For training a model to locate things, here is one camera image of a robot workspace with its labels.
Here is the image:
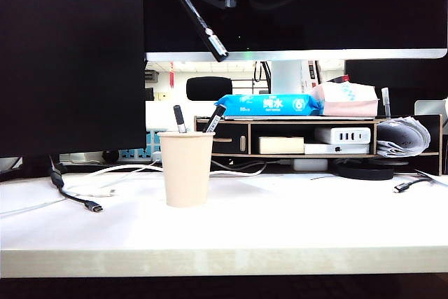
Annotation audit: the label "long black barcode marker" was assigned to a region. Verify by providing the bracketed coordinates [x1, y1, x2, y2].
[170, 0, 230, 63]

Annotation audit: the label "grey capped black marker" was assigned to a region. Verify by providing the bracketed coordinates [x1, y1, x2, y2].
[173, 104, 188, 134]

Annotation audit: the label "black marker white label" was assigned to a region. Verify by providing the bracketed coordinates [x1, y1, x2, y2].
[202, 104, 228, 134]

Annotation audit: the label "beige paper cup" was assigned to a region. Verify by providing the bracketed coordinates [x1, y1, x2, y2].
[157, 131, 216, 208]

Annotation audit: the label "black chair headrest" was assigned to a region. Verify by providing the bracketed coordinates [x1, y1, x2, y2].
[185, 76, 234, 102]

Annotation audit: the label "silver monitor stand column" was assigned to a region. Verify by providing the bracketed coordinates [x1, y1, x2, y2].
[271, 60, 303, 95]

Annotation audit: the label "blue wet wipes pack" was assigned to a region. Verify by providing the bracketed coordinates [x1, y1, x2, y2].
[213, 93, 325, 117]

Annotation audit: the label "white red printed box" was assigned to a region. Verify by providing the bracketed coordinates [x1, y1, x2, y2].
[301, 60, 321, 94]

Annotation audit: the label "large black monitor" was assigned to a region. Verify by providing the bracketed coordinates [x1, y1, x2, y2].
[0, 0, 147, 158]

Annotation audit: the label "silver bezel monitor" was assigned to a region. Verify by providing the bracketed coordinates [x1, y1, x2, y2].
[142, 0, 448, 62]

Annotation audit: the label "white blue power strip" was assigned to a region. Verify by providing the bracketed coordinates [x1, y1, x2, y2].
[146, 128, 168, 155]
[118, 148, 155, 163]

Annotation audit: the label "cream rectangular box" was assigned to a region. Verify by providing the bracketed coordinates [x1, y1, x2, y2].
[258, 136, 305, 155]

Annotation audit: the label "pink tissue pack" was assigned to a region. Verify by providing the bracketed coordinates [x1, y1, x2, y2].
[311, 81, 380, 117]

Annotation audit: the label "black ball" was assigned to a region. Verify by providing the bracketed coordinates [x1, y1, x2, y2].
[101, 149, 120, 164]

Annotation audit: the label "white multi-port charger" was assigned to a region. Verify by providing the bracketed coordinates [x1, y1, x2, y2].
[314, 127, 372, 145]

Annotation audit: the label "flat white box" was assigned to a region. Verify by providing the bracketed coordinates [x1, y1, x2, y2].
[303, 143, 371, 155]

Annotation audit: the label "white power adapter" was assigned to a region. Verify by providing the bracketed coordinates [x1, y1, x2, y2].
[293, 158, 329, 172]

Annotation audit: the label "clear pen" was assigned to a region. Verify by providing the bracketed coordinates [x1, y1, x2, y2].
[381, 87, 392, 118]

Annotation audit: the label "black monitor stand leg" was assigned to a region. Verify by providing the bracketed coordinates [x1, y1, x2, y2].
[0, 154, 67, 183]

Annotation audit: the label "black round disc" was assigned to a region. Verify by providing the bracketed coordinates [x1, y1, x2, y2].
[331, 158, 398, 181]

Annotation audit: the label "rolled grey papers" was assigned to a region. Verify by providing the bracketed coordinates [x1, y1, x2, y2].
[376, 117, 432, 158]

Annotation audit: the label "silver stand object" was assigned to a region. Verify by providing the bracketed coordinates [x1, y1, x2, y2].
[414, 97, 448, 128]

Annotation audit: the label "black wooden desk organizer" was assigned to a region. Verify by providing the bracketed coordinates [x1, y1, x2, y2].
[194, 113, 445, 176]

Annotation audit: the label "white paper sheet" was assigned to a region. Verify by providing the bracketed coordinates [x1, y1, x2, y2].
[414, 168, 448, 188]

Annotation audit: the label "black hanging cable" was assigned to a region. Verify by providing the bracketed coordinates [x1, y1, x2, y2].
[253, 61, 272, 85]

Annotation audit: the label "thick white USB-C cable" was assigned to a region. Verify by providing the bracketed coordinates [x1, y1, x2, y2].
[68, 160, 269, 198]

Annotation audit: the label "black cable grey plug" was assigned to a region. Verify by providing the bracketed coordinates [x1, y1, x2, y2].
[48, 155, 105, 214]

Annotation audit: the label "thin white cable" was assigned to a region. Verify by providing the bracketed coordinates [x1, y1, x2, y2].
[0, 162, 158, 216]

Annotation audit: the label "short black cable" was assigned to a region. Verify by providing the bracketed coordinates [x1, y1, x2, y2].
[393, 176, 433, 194]

